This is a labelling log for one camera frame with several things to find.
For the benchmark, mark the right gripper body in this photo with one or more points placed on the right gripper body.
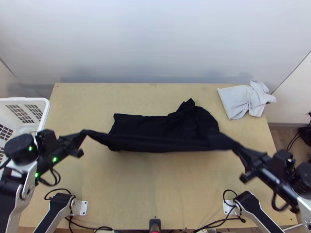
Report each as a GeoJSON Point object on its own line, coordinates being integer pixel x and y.
{"type": "Point", "coordinates": [255, 162]}

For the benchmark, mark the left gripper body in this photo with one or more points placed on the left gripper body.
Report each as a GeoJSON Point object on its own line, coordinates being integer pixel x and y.
{"type": "Point", "coordinates": [69, 144]}

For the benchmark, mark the black t-shirt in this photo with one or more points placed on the black t-shirt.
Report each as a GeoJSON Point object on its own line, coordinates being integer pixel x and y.
{"type": "Point", "coordinates": [165, 131]}

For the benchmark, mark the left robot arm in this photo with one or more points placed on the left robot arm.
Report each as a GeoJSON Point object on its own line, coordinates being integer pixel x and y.
{"type": "Point", "coordinates": [23, 155]}

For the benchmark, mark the light grey t-shirt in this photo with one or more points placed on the light grey t-shirt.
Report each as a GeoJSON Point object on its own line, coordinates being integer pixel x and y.
{"type": "Point", "coordinates": [240, 102]}

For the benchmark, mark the white laundry basket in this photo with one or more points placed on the white laundry basket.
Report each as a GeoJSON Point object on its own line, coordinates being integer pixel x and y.
{"type": "Point", "coordinates": [26, 109]}

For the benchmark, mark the black bag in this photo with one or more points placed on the black bag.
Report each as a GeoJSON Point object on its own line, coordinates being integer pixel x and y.
{"type": "Point", "coordinates": [305, 132]}

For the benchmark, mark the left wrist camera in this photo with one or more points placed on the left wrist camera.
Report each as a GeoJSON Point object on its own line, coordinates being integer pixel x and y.
{"type": "Point", "coordinates": [47, 140]}

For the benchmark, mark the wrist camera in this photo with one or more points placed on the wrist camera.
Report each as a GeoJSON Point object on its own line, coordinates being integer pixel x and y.
{"type": "Point", "coordinates": [283, 161]}
{"type": "Point", "coordinates": [47, 140]}

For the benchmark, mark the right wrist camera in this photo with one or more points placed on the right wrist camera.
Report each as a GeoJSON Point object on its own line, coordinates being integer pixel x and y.
{"type": "Point", "coordinates": [283, 161]}

